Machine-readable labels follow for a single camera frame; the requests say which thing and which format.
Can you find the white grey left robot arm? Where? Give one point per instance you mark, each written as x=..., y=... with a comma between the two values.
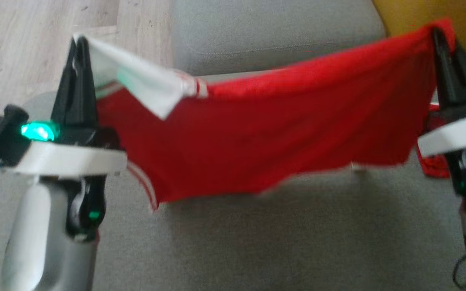
x=47, y=242

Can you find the large yellow sofa back cushion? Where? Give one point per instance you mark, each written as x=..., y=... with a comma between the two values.
x=419, y=12

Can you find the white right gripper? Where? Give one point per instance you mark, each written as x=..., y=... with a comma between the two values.
x=459, y=135

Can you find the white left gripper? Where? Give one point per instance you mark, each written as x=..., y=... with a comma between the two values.
x=71, y=159

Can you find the red garment with white waistband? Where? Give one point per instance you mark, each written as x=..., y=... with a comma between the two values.
x=433, y=165

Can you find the red shorts with white stripes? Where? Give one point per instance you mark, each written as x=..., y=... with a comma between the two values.
x=257, y=133

